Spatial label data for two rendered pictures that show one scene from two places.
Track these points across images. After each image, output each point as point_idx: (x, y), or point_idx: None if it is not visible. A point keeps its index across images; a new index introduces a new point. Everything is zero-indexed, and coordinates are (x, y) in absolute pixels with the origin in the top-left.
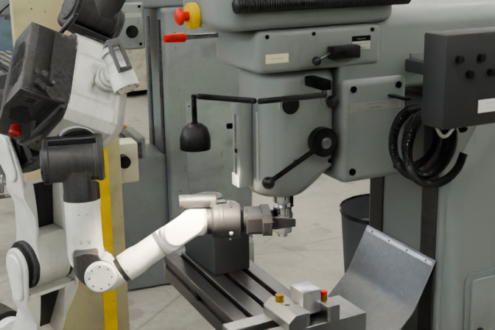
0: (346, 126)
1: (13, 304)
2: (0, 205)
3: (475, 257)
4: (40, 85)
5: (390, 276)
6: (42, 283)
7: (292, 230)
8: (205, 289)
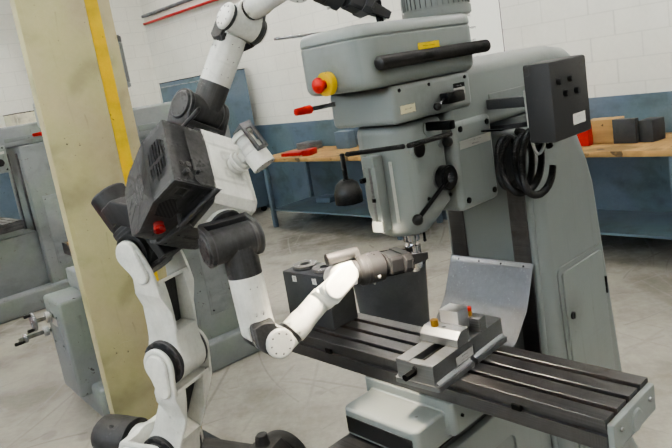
0: (459, 161)
1: (68, 432)
2: (9, 351)
3: (559, 254)
4: (189, 175)
5: (492, 288)
6: (185, 376)
7: (286, 307)
8: (336, 341)
